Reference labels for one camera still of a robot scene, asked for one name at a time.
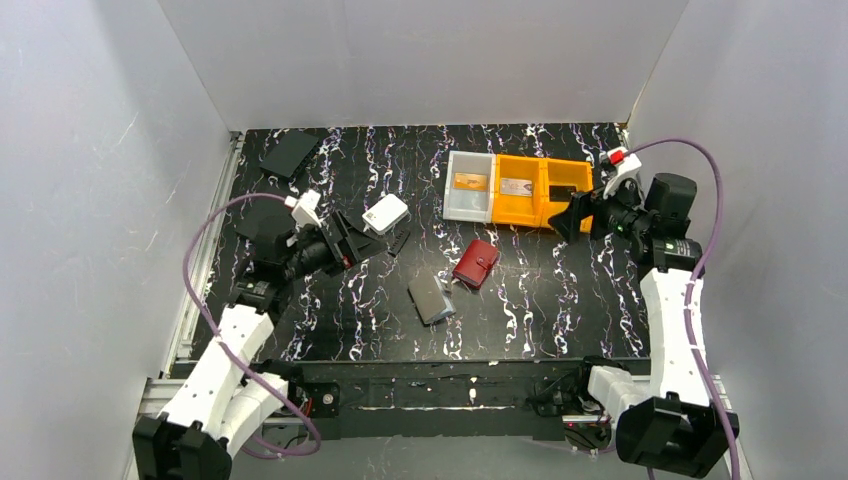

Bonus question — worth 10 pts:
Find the black credit card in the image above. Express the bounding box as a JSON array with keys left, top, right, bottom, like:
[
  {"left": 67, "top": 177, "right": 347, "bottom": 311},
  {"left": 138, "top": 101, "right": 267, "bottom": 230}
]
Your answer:
[{"left": 548, "top": 185, "right": 577, "bottom": 203}]

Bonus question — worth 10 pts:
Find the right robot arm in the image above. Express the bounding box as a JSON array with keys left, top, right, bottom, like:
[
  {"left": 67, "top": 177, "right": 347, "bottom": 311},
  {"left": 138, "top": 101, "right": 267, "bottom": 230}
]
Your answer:
[{"left": 550, "top": 173, "right": 740, "bottom": 479}]

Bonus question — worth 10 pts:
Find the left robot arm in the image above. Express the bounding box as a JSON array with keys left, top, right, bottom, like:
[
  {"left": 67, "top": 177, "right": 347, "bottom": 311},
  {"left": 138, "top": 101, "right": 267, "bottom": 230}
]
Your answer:
[{"left": 132, "top": 212, "right": 387, "bottom": 479}]

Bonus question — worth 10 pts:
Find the red card holder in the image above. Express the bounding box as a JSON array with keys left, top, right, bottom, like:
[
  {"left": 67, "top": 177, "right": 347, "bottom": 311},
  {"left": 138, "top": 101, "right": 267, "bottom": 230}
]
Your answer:
[{"left": 452, "top": 239, "right": 500, "bottom": 290}]

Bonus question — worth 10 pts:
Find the white box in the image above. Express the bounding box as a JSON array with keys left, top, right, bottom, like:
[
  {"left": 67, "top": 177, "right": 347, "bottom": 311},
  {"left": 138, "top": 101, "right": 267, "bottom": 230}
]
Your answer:
[{"left": 362, "top": 194, "right": 409, "bottom": 235}]

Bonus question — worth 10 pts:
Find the black comb piece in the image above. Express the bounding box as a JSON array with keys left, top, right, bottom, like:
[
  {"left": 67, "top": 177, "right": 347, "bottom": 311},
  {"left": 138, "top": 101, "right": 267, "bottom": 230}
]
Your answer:
[{"left": 387, "top": 229, "right": 410, "bottom": 258}]

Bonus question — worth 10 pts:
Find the orange plastic bin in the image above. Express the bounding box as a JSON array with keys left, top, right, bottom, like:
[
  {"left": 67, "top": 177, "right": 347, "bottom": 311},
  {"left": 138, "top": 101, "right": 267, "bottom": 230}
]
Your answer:
[
  {"left": 491, "top": 154, "right": 547, "bottom": 227},
  {"left": 541, "top": 159, "right": 593, "bottom": 229}
]

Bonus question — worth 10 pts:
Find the black ridged block near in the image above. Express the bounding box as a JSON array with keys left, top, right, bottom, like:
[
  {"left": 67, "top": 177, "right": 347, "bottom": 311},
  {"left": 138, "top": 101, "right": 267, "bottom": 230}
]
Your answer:
[{"left": 236, "top": 197, "right": 295, "bottom": 243}]

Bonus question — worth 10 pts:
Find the black ridged block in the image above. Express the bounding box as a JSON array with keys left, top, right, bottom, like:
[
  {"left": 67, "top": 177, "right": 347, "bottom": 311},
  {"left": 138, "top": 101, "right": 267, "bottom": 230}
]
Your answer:
[
  {"left": 260, "top": 131, "right": 320, "bottom": 180},
  {"left": 236, "top": 197, "right": 295, "bottom": 243}
]

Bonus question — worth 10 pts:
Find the black ridged block far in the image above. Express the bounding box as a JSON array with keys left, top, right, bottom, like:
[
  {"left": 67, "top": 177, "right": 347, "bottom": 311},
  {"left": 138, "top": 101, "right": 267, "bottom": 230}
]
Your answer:
[{"left": 260, "top": 131, "right": 320, "bottom": 180}]

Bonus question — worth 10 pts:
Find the white plastic bin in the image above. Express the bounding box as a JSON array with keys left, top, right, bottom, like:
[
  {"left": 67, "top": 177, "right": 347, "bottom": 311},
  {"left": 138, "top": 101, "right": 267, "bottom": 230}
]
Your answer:
[{"left": 442, "top": 151, "right": 496, "bottom": 223}]

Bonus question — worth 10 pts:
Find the black base bar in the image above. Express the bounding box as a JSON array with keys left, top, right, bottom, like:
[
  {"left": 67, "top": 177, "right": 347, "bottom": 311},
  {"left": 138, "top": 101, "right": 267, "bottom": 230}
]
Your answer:
[{"left": 299, "top": 358, "right": 596, "bottom": 440}]

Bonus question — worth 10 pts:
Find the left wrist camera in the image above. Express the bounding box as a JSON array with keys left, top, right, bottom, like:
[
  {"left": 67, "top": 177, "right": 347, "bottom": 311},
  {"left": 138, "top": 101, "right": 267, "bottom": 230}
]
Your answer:
[{"left": 284, "top": 189, "right": 322, "bottom": 229}]

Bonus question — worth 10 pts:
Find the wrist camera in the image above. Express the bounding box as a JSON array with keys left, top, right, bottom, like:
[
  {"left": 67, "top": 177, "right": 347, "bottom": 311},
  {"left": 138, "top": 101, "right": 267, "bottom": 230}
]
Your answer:
[
  {"left": 284, "top": 189, "right": 322, "bottom": 229},
  {"left": 600, "top": 147, "right": 642, "bottom": 199}
]

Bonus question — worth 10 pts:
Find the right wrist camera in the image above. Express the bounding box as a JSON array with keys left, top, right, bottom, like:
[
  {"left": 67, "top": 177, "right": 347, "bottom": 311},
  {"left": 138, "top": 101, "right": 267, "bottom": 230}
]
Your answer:
[{"left": 600, "top": 147, "right": 642, "bottom": 199}]

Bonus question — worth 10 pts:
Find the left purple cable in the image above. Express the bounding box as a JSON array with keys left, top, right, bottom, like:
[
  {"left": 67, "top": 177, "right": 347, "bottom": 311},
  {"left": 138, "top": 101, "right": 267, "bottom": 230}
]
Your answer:
[{"left": 182, "top": 192, "right": 324, "bottom": 460}]

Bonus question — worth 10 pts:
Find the purple cable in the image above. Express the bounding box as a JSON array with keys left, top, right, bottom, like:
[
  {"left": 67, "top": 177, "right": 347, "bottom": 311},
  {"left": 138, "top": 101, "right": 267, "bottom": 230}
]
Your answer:
[
  {"left": 182, "top": 192, "right": 324, "bottom": 460},
  {"left": 622, "top": 137, "right": 742, "bottom": 480}
]

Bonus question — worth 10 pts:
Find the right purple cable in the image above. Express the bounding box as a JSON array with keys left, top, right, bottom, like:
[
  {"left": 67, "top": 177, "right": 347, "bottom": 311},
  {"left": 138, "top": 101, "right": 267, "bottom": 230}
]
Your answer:
[{"left": 622, "top": 137, "right": 742, "bottom": 480}]

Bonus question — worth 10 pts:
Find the aluminium frame rail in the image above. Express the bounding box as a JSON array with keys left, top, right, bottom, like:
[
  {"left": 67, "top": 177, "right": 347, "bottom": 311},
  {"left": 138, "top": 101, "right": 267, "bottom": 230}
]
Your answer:
[{"left": 122, "top": 131, "right": 243, "bottom": 480}]

